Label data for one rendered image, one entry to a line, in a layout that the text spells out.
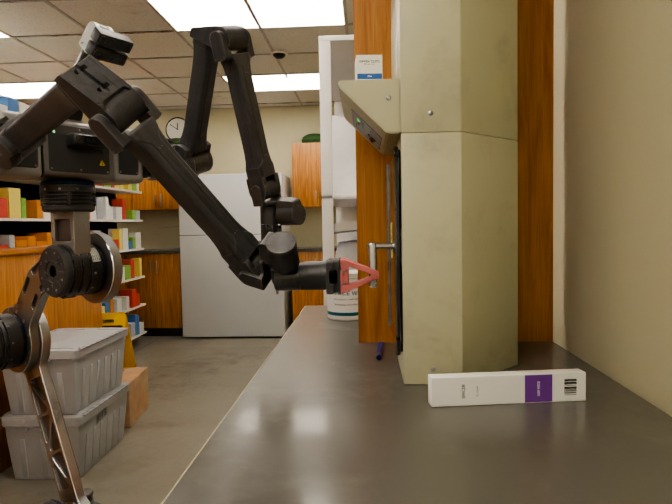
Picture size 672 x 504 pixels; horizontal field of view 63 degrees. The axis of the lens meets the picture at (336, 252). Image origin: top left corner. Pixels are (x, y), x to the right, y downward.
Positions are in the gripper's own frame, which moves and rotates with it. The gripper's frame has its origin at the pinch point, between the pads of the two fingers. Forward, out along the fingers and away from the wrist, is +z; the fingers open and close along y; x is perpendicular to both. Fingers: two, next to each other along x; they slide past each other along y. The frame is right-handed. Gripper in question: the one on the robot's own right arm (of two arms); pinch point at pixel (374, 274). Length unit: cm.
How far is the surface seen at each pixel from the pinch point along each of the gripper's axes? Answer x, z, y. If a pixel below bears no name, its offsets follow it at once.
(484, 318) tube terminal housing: 9.0, 21.3, 0.2
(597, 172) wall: -20, 48, 14
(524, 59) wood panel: -50, 38, 32
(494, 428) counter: 20.9, 17.1, -26.9
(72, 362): 53, -146, 147
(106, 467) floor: 112, -141, 164
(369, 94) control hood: -33.7, -0.2, -5.6
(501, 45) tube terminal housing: -45, 26, 4
